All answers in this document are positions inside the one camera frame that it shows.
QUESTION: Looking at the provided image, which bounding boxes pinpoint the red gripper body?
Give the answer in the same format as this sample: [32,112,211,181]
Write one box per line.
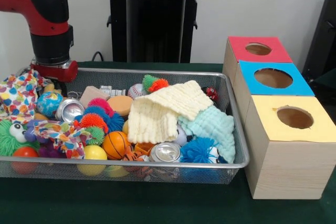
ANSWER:
[30,58,79,83]

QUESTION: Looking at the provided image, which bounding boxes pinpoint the colourful spotted cloth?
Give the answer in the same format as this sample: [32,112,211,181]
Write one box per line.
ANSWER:
[0,69,55,125]

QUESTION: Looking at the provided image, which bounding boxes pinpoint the cream waffle cloth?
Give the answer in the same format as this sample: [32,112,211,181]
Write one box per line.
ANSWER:
[127,79,214,144]

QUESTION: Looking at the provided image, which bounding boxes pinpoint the wooden box with three holes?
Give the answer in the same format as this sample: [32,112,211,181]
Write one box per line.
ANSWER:
[222,36,336,200]

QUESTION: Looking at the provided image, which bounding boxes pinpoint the blue green globe ball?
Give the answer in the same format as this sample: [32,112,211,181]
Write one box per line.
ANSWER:
[36,91,64,120]

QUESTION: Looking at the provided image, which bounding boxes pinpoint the dented silver can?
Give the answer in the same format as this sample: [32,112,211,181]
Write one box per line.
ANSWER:
[55,98,86,124]

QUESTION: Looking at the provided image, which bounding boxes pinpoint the orange round sponge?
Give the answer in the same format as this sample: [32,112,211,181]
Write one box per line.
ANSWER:
[106,95,134,117]

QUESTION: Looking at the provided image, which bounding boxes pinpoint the blue orange spiky ball toy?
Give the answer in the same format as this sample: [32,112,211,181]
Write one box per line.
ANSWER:
[73,98,125,146]

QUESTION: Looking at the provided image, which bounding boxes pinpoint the green fuzzy toy with eyes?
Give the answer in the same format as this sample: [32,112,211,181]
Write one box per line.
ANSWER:
[0,119,40,156]

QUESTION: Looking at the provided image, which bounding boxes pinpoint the orange toy basketball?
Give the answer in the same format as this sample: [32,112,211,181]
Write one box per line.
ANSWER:
[101,130,131,161]

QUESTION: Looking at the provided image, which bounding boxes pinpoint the silver drink can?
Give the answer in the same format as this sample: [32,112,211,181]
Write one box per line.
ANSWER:
[149,142,182,163]

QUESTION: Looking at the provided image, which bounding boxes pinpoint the dark green table cloth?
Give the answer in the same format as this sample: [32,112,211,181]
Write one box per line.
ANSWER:
[313,68,336,96]
[0,61,336,224]

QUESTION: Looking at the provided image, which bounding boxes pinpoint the blue fuzzy toy with eyes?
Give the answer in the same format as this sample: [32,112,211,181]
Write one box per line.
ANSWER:
[180,136,228,164]

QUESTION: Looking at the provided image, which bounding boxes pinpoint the mint waffle cloth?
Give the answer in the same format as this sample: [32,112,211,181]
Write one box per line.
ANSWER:
[177,105,236,164]

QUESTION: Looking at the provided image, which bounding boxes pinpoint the black upright panel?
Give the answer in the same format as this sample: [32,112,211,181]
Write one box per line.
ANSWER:
[301,0,336,78]

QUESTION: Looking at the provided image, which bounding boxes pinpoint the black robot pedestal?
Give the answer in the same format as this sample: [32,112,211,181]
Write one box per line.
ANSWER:
[101,0,211,63]

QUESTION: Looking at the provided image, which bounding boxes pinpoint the silver wire mesh bin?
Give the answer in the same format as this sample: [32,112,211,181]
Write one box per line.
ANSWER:
[0,66,250,185]

